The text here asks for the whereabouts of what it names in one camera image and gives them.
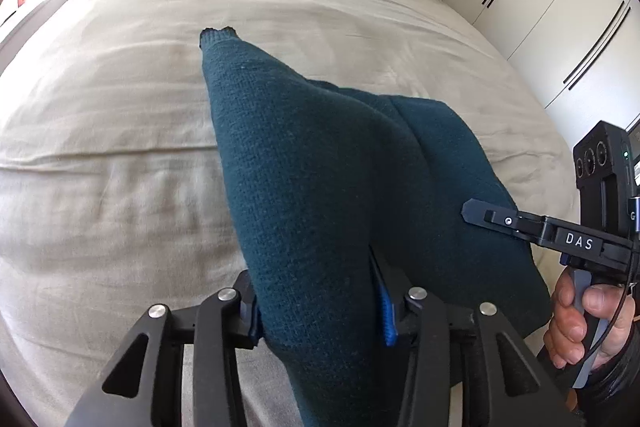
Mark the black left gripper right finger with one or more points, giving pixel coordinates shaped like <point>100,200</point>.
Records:
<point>431,346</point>

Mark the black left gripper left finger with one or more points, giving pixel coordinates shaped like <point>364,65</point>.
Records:
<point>178,367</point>

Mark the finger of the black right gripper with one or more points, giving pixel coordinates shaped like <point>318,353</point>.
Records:
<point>489,216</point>

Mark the dark teal knit sweater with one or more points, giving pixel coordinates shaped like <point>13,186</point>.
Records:
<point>319,177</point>

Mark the beige bed with sheet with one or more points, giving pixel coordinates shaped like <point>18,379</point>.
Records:
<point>111,188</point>

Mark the black camera box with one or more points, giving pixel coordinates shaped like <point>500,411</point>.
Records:
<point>605,180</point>

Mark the white wardrobe with black handles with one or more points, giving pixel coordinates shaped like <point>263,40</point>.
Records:
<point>579,57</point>

